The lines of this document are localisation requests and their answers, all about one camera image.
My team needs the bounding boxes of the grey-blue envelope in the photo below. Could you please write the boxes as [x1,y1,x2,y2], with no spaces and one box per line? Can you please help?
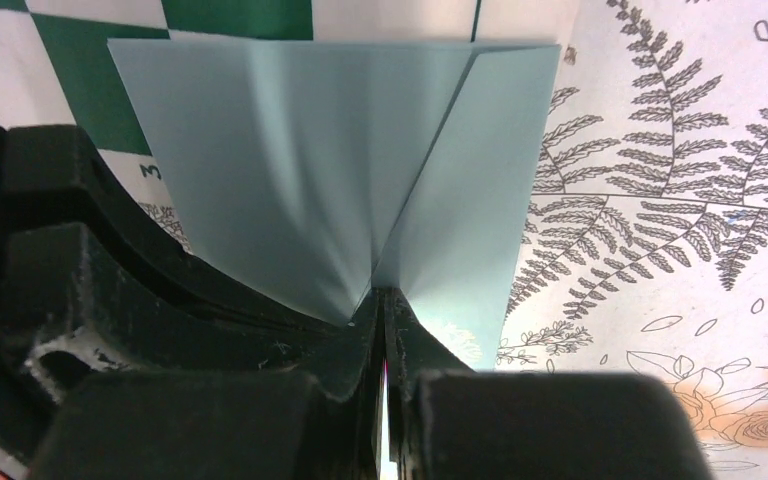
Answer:
[108,39,560,370]

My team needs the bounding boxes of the green white chessboard mat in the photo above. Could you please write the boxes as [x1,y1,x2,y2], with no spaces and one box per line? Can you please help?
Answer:
[0,0,581,253]

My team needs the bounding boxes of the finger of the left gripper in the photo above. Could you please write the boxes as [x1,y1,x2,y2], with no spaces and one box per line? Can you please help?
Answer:
[0,125,335,464]

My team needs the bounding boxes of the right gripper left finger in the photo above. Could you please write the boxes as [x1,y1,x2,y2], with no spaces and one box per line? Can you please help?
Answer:
[28,291,383,479]

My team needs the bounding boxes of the floral patterned table mat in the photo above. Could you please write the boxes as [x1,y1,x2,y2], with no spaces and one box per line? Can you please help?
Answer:
[138,0,768,480]

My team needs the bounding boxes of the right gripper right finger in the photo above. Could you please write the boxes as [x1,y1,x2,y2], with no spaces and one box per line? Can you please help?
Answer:
[383,288,712,479]

